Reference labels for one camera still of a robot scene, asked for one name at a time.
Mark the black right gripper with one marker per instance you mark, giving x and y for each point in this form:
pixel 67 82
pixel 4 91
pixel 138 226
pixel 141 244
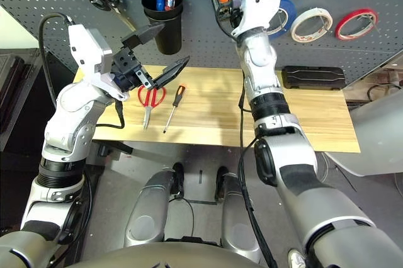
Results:
pixel 236 10

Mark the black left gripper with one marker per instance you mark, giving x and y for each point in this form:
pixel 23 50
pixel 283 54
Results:
pixel 126 66

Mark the black orange screwdriver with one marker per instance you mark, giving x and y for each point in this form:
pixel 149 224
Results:
pixel 180 92

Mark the white tape roll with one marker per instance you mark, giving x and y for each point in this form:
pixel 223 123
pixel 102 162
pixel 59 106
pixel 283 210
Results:
pixel 315 11

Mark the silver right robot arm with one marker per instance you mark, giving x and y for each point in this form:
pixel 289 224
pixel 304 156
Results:
pixel 261 76

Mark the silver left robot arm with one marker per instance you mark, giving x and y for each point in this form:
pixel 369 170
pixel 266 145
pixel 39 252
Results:
pixel 75 117

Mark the black cup holder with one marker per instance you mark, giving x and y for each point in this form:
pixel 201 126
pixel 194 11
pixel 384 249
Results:
pixel 170 38

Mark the blue tape roll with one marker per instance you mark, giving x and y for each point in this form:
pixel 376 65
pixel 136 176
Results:
pixel 289 10

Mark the long metal peg hook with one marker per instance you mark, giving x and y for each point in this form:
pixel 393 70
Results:
pixel 323 22

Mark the black plastic tool case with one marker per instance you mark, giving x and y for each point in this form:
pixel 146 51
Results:
pixel 315 77

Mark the black left robot foot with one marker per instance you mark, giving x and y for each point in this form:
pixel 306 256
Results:
pixel 179 180

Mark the black robot foot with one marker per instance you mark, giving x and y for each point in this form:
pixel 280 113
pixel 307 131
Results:
pixel 179 180
pixel 222 183

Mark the red tape roll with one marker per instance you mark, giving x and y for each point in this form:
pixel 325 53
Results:
pixel 359 12

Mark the black right robot foot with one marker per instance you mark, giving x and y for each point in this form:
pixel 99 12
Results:
pixel 222 183

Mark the black ribbed equipment case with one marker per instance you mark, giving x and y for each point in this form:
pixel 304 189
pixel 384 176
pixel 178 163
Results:
pixel 11 92

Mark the silver left robot leg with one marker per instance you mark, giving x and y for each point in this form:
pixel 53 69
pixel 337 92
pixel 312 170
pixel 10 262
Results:
pixel 148 211

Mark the silver robot leg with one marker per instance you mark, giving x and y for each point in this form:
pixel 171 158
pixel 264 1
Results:
pixel 239 224
pixel 148 211

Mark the black cabinet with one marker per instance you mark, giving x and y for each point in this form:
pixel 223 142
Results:
pixel 25 161

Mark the silver right robot leg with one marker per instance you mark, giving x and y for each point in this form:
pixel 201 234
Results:
pixel 239 224

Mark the light grey curved furniture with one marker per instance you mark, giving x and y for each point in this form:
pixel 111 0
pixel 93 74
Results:
pixel 378 136

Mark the grey robot torso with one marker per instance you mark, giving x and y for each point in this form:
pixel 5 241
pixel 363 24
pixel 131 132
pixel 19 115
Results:
pixel 173 258

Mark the grey white sneaker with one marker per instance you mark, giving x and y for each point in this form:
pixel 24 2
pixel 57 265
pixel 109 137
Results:
pixel 297 260

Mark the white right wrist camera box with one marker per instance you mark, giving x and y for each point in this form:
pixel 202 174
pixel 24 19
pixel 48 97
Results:
pixel 261 0

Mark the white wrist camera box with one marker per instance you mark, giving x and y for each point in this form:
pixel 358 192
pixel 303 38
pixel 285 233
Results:
pixel 85 57
pixel 261 0

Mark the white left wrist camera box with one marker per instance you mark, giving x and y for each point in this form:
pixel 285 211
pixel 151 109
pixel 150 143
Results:
pixel 85 57

